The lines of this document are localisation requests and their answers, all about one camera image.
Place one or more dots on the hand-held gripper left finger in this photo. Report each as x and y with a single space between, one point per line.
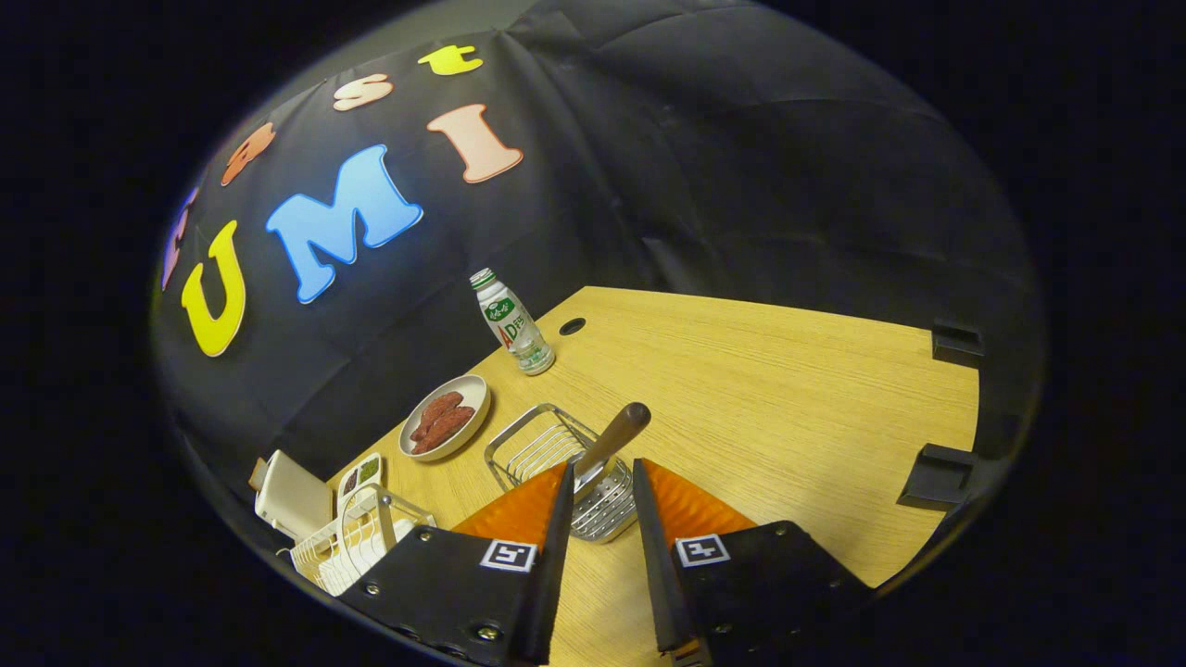
554 574

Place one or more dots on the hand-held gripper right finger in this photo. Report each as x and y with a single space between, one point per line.
660 593

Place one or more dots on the beige plate with meat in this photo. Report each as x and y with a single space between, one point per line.
471 392

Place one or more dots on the red meat slice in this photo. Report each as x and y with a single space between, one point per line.
437 414
449 428

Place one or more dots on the white divided snack tray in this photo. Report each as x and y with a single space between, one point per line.
357 482

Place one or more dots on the white green-capped drink bottle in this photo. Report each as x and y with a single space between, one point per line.
514 329

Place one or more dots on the white toaster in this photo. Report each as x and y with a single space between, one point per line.
292 496

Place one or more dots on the black table clamp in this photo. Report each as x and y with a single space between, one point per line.
936 477
956 345

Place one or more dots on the toast slice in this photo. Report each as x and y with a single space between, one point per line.
257 474

